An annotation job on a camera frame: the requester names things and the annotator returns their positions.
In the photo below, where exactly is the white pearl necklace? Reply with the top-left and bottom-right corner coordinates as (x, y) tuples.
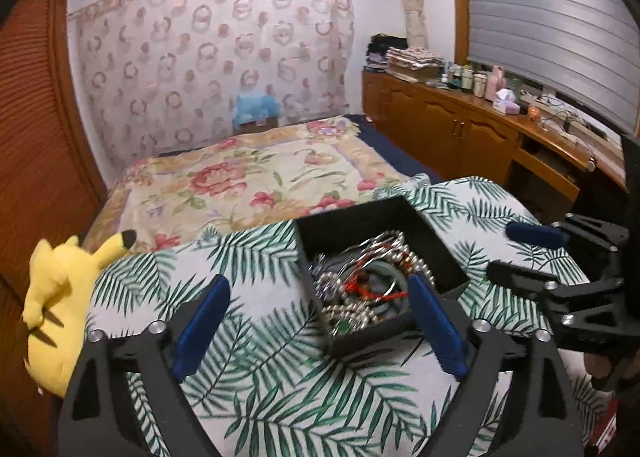
(312, 232), (438, 333)

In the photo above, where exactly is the floral blanket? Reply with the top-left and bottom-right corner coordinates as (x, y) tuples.
(82, 117), (433, 255)

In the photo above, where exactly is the blue plush toy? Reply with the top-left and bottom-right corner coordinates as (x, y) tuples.
(234, 93), (279, 125)

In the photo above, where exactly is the pink tissue box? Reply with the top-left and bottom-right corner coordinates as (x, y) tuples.
(492, 90), (524, 116)

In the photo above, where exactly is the palm leaf print cloth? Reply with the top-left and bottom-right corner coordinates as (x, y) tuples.
(82, 176), (608, 457)

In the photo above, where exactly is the brown cardboard box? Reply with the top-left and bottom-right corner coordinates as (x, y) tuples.
(237, 117), (279, 136)

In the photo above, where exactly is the yellow plush toy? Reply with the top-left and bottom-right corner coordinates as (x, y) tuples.
(21, 229), (138, 398)

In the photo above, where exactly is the wooden louvered wardrobe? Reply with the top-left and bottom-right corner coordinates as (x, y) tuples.
(0, 0), (109, 457)

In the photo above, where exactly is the silver bangle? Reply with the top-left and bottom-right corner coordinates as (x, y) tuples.
(345, 231), (406, 263)

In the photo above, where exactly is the wooden window frame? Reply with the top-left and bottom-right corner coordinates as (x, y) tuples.
(447, 0), (474, 69)

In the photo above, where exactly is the grey window blind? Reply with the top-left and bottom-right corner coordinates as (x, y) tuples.
(457, 0), (640, 134)

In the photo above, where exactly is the navy blue bed sheet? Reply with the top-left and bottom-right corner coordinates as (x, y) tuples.
(345, 114), (447, 184)

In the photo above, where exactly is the red string bracelet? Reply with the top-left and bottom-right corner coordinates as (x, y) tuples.
(342, 269), (407, 302)

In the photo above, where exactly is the white power strip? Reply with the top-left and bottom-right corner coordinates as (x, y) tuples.
(542, 114), (624, 159)

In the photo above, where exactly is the floral folded fabric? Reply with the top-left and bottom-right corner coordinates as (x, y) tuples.
(386, 47), (446, 84)

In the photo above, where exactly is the row of cosmetic bottles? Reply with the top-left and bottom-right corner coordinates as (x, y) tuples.
(440, 62), (522, 101)

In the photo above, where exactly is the dark folded clothes stack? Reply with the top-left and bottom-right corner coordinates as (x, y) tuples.
(365, 34), (411, 73)

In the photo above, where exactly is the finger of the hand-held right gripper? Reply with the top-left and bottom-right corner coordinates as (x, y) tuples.
(505, 214), (630, 254)
(486, 259), (619, 304)

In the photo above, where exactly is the black jewelry box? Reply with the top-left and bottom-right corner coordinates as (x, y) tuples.
(292, 194), (471, 358)

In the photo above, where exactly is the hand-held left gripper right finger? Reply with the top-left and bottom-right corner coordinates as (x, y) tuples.
(406, 273), (586, 457)

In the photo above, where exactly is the pale green jade bangle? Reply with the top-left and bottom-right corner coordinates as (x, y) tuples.
(357, 261), (418, 313)

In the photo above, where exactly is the circle pattern curtain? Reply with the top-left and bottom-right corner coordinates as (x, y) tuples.
(67, 0), (357, 178)

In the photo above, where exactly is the wooden sideboard cabinet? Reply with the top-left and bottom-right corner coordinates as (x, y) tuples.
(361, 70), (629, 224)

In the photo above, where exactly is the person's right hand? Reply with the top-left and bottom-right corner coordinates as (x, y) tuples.
(582, 351), (622, 391)

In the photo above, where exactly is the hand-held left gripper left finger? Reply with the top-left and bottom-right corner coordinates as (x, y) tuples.
(57, 274), (232, 457)

